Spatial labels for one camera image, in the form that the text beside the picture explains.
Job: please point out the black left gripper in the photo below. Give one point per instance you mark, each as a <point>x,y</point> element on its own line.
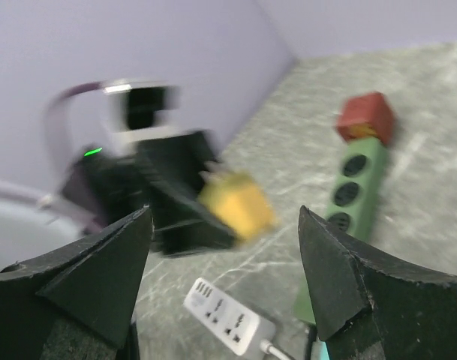
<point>110,188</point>

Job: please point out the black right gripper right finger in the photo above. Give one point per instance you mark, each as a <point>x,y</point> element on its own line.
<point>369,304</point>

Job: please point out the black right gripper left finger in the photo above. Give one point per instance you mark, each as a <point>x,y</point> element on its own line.
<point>77,302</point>

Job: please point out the yellow plug adapter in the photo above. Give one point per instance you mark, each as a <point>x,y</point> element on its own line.
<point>238,201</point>

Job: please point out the green power strip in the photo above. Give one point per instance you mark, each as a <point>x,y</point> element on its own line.
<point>352,202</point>

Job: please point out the teal plug adapter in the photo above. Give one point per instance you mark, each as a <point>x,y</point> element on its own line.
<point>323,354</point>

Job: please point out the red plug adapter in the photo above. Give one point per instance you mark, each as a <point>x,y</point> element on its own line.
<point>367,115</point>

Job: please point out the white power strip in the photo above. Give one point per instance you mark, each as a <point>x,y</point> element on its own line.
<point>238,327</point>

